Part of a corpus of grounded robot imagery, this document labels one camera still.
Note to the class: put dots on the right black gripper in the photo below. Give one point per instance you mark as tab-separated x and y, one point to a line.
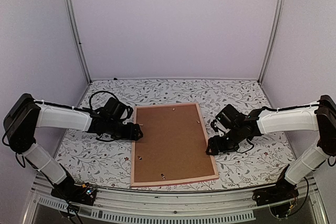
217	148

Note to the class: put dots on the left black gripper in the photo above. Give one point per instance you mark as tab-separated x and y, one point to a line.
129	135

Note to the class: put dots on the brown backing board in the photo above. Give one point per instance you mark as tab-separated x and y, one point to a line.
170	142

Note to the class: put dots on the pink wooden picture frame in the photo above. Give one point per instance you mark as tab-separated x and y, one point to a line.
214	166

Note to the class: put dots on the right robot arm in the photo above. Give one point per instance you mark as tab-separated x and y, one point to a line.
316	116

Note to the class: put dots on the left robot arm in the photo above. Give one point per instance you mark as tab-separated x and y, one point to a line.
29	115

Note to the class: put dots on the front aluminium rail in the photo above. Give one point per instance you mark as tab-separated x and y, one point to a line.
132	206

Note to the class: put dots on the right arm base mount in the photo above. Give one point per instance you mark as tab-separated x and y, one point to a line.
280	199

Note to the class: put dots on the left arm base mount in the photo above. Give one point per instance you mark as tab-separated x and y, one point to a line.
83	194

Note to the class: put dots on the right aluminium post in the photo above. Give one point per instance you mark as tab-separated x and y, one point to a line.
271	40

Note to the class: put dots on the aluminium post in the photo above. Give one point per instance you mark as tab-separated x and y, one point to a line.
77	41
271	40

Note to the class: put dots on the left aluminium post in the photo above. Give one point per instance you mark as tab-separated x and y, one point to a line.
77	41

